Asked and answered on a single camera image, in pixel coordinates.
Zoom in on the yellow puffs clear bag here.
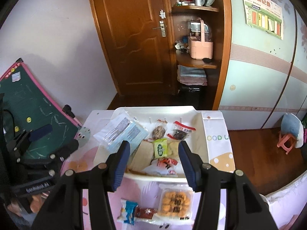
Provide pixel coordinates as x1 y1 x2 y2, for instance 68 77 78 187
168 141 179 160

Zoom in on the soda cracker tan pack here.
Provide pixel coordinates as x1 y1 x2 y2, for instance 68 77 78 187
128 141 154 172

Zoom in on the dark dried fruit zip bag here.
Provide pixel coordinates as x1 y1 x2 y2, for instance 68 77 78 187
167 121 196 141

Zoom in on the green small snack packet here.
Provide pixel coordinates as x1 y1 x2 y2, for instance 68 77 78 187
153 138 168 159

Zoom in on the large yellow cracker pack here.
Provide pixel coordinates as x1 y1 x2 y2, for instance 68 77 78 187
93 113 148 155

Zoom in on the orange cookie tray pack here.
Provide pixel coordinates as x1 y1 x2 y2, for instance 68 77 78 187
155 184 194 225

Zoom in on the mixed nuts clear bag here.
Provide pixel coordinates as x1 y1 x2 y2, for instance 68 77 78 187
151 119 168 140

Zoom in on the blue white snack packet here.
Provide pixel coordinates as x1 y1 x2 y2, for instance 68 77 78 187
117 199 138 225

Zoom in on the maroon snowflake snack packet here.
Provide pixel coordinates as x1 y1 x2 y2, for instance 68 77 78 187
134 207 157 220

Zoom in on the person left hand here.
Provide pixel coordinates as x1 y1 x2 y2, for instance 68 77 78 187
6 191 50 217

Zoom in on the cartoon pink purple tablecloth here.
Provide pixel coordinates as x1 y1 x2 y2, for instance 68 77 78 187
62 106 235 229

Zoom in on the white plastic storage bin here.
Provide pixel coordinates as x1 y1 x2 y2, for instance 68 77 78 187
93 105 210 184

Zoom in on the pink plastic stool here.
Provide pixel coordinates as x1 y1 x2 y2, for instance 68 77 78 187
277 132 297 155

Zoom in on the folded towels stack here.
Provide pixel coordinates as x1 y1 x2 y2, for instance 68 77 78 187
177 65 208 86

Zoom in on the blue white plush cushion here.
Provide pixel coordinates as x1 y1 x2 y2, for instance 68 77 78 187
281 113 304 149

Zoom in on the brown wooden door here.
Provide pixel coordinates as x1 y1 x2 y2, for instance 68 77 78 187
89 0 175 96

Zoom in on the green chalkboard pink frame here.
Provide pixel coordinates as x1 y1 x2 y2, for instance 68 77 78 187
1 58 79 159

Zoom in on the pink handled basket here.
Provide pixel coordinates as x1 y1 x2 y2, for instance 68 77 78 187
188 18 213 60

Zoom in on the silver door handle lock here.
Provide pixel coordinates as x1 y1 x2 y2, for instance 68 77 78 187
152 9 167 37

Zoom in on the wall calendar poster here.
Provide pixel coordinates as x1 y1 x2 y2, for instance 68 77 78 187
243 0 284 40

